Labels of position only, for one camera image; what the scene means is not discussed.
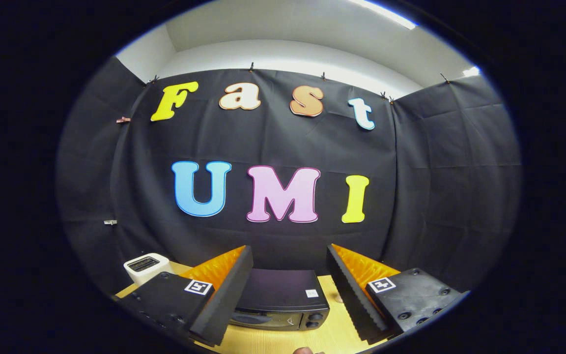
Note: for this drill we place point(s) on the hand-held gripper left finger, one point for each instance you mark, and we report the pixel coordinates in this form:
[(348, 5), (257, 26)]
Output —
[(226, 295)]

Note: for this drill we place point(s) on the black toaster oven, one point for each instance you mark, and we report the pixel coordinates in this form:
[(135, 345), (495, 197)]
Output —
[(283, 290)]

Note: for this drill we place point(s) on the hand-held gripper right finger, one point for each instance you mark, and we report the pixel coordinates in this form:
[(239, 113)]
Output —
[(352, 295)]

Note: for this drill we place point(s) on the white bread toaster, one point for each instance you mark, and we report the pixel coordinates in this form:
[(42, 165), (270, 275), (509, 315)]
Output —
[(148, 268)]

